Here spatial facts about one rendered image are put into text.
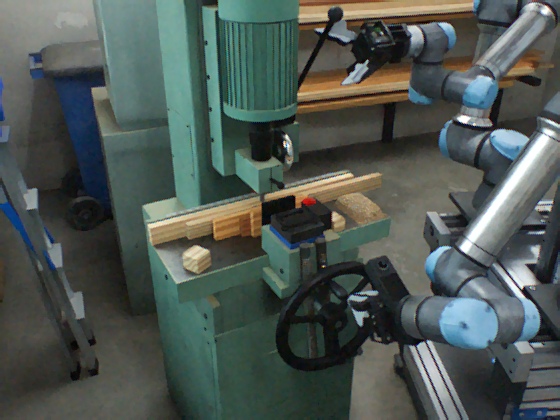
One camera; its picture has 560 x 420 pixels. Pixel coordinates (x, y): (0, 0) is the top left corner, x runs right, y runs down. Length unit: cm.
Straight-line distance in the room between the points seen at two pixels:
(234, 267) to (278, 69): 46
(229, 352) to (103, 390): 97
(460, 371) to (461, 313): 121
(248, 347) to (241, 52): 73
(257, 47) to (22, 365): 175
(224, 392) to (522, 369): 73
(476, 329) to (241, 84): 71
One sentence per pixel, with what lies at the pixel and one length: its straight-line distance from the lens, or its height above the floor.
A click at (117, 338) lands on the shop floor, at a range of 251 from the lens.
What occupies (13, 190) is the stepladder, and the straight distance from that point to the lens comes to 192.
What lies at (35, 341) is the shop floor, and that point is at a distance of 261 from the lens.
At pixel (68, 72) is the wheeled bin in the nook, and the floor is 91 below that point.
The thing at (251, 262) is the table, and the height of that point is 89.
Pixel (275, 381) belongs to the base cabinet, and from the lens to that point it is 158.
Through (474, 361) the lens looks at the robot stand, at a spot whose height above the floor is 21.
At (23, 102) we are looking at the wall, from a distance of 364.
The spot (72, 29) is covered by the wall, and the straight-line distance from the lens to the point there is 353.
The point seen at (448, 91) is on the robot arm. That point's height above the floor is 124.
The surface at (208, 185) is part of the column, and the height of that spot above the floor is 94.
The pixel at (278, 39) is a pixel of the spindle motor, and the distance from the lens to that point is 121.
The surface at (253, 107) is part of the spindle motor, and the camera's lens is 124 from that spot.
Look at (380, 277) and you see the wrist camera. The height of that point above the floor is 103.
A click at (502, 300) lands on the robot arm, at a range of 98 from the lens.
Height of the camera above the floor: 163
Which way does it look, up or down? 29 degrees down
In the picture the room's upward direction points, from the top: straight up
